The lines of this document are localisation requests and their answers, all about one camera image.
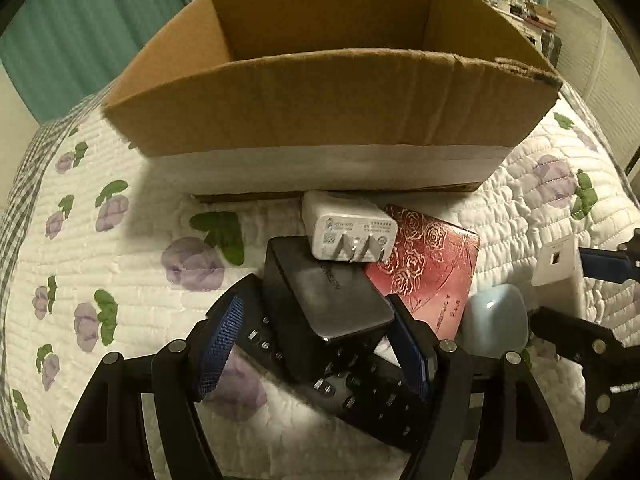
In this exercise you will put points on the red rose-patterned box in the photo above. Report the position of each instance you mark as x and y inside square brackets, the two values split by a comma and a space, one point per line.
[435, 265]

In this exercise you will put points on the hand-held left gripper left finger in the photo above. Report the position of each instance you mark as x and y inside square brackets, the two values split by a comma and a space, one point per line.
[220, 350]

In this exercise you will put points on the black power adapter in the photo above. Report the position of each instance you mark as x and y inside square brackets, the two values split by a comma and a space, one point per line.
[320, 295]

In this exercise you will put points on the white plug charger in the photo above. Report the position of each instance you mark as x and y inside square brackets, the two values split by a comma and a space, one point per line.
[345, 227]

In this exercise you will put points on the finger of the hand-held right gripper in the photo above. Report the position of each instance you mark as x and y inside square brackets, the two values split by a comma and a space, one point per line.
[585, 345]
[607, 262]

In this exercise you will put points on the floral quilted blanket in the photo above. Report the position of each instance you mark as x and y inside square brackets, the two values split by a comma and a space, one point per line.
[100, 240]

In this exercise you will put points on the black remote control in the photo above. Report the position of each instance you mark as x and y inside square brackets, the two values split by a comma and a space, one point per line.
[360, 385]

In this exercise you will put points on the dark suitcase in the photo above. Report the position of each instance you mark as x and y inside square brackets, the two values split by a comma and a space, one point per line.
[550, 47]

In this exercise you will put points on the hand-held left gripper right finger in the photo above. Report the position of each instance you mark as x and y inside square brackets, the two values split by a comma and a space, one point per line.
[412, 350]

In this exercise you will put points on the light blue earbud case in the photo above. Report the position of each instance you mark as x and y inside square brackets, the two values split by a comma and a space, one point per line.
[495, 320]

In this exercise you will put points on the small white adapter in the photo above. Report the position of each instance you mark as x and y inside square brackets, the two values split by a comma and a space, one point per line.
[560, 265]

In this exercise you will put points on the teal curtain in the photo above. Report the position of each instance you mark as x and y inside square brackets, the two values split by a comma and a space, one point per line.
[100, 25]

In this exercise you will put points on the brown cardboard box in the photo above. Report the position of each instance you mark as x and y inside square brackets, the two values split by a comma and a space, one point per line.
[325, 110]

